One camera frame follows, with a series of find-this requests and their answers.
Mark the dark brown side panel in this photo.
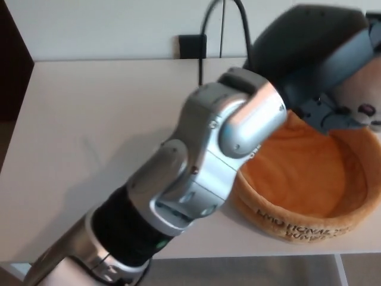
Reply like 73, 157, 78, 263
0, 0, 35, 123

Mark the black square cabinet handle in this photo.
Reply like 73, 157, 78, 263
177, 35, 208, 60

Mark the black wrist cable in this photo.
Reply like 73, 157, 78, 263
197, 0, 254, 87

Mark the orange round plush basket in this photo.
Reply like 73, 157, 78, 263
232, 108, 376, 244

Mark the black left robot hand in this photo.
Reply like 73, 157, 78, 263
243, 3, 381, 136

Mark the beige plush dumpling toy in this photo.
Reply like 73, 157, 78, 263
333, 56, 381, 134

